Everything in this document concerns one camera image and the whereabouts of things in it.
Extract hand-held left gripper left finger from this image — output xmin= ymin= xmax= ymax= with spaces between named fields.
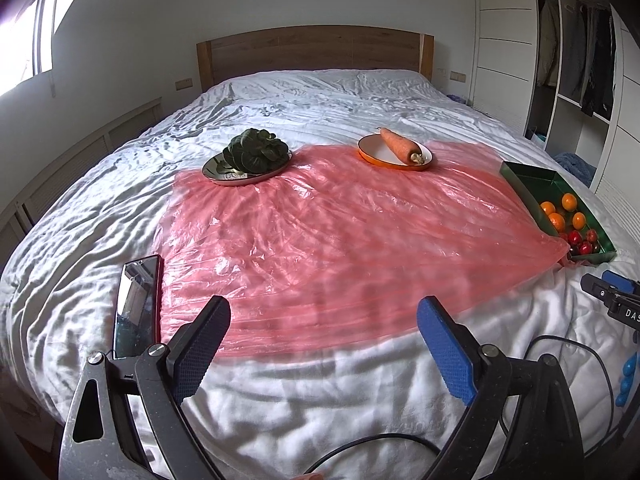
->
xmin=59 ymin=296 xmax=232 ymax=480

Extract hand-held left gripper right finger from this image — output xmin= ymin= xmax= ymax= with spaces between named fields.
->
xmin=416 ymin=296 xmax=586 ymax=480

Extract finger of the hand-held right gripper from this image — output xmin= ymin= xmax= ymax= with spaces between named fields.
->
xmin=581 ymin=272 xmax=621 ymax=311
xmin=601 ymin=270 xmax=640 ymax=293

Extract green tray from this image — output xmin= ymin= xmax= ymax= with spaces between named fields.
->
xmin=500 ymin=161 xmax=618 ymax=264

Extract person's right hand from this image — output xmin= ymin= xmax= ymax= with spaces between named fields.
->
xmin=615 ymin=352 xmax=637 ymax=408

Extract smartphone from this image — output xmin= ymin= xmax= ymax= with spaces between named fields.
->
xmin=112 ymin=254 xmax=163 ymax=361

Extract white bed with wooden headboard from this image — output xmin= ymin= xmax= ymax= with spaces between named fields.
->
xmin=0 ymin=69 xmax=640 ymax=480

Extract blue towel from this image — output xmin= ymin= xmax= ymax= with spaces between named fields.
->
xmin=552 ymin=152 xmax=598 ymax=188

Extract pink plastic sheet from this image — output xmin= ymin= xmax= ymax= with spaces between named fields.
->
xmin=159 ymin=140 xmax=572 ymax=358

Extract silver plate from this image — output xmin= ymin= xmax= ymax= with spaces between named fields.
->
xmin=202 ymin=149 xmax=293 ymax=187

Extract carrot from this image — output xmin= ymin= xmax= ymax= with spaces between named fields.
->
xmin=377 ymin=127 xmax=426 ymax=166

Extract dark leafy greens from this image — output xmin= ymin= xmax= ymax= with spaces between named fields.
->
xmin=221 ymin=128 xmax=292 ymax=175

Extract orange rimmed white plate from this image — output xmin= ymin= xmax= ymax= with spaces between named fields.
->
xmin=357 ymin=133 xmax=433 ymax=171

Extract dark hanging clothes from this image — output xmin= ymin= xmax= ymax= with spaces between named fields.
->
xmin=570 ymin=2 xmax=617 ymax=121

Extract beige hanging jacket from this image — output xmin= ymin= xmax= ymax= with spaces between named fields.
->
xmin=537 ymin=0 xmax=561 ymax=88

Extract white wardrobe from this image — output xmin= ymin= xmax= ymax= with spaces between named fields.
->
xmin=472 ymin=0 xmax=640 ymax=221

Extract wooden headboard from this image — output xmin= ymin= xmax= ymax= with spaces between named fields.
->
xmin=196 ymin=25 xmax=435 ymax=93

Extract window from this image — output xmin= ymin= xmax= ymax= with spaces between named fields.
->
xmin=0 ymin=0 xmax=83 ymax=98

